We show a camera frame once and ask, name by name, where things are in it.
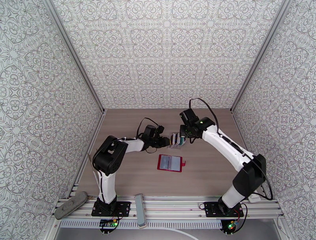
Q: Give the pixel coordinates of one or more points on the red leather card holder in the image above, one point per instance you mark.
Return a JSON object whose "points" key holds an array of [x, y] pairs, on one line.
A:
{"points": [[165, 162]]}

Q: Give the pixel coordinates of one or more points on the grey flat stone weight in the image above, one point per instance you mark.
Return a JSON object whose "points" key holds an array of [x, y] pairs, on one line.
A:
{"points": [[70, 205]]}

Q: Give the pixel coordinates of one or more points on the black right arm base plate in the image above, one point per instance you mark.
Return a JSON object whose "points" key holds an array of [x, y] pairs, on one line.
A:
{"points": [[209, 209]]}

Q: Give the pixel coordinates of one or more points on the grey metal panel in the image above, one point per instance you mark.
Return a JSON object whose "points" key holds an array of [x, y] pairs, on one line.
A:
{"points": [[98, 235]]}

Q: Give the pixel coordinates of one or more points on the teal card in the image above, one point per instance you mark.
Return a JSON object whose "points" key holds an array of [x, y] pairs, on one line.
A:
{"points": [[183, 141]]}

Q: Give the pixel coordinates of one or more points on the aluminium corner post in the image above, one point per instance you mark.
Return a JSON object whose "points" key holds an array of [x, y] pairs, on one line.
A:
{"points": [[260, 53], [74, 53]]}

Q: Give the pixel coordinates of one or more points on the white card stack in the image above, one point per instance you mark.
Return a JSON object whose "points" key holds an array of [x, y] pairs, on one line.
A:
{"points": [[177, 138], [173, 138]]}

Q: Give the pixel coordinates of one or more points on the aluminium rail frame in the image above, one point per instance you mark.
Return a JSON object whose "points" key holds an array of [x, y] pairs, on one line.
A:
{"points": [[172, 206]]}

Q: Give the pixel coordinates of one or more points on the grey rectangular bar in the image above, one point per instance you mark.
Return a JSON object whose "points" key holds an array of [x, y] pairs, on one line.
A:
{"points": [[140, 209]]}

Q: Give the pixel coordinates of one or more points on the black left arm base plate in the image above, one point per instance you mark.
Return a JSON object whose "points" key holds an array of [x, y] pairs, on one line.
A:
{"points": [[123, 209]]}

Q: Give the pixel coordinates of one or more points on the green circuit board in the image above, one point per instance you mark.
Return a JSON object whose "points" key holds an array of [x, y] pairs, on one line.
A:
{"points": [[231, 225], [108, 224]]}

